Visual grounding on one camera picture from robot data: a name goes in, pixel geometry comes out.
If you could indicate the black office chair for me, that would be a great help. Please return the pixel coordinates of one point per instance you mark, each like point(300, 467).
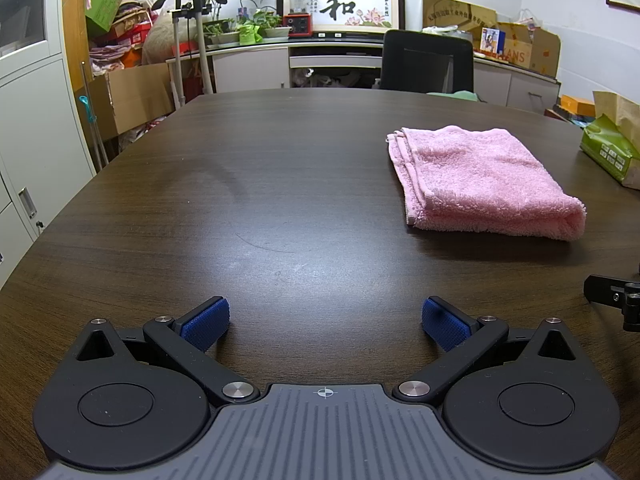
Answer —
point(425, 62)

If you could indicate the bright green bag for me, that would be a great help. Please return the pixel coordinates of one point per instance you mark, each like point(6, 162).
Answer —
point(250, 34)

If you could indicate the potted green plants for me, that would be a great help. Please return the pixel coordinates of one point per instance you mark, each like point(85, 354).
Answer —
point(240, 15)

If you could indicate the green tissue pack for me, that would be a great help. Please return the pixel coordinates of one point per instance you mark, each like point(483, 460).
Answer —
point(607, 147)

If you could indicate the pile of colourful boxes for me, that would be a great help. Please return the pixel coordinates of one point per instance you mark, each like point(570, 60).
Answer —
point(122, 35)

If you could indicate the pink towel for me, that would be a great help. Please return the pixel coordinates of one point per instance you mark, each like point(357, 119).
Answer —
point(475, 180)

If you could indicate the orange box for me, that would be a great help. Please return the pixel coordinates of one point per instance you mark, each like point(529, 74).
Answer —
point(577, 105)

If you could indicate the brown paper bag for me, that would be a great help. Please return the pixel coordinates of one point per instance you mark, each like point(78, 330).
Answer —
point(617, 107)

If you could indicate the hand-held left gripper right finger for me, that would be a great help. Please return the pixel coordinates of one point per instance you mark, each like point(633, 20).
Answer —
point(446, 327)

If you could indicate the red blender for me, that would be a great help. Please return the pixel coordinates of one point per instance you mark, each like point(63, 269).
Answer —
point(299, 12)

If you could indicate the white metal cabinet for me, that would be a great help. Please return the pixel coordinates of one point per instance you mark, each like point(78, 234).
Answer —
point(30, 90)

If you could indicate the large open cardboard box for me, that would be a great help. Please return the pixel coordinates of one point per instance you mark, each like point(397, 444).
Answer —
point(132, 97)

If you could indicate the white curved sideboard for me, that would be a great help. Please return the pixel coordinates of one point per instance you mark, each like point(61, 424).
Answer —
point(340, 62)

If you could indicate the flat cardboard sheet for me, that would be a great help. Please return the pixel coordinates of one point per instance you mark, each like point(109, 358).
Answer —
point(457, 12)

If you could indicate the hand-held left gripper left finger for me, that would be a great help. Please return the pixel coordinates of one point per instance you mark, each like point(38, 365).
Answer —
point(206, 326)

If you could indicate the printed cardboard box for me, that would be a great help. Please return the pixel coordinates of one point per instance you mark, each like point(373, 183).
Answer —
point(527, 50)

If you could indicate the green seat cushion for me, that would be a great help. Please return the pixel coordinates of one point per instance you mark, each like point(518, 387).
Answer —
point(452, 96)

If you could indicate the framed calligraphy picture with lotus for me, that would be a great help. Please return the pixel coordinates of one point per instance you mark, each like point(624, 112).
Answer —
point(345, 7)

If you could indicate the white stand with black hanger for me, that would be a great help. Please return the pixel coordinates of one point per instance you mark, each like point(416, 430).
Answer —
point(192, 15)

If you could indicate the green cardboard box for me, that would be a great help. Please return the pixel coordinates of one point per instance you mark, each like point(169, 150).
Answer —
point(102, 5)

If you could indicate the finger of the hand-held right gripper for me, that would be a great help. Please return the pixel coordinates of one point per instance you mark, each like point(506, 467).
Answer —
point(607, 290)

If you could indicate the beige stuffed sack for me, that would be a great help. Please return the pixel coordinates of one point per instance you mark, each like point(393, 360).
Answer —
point(159, 35)

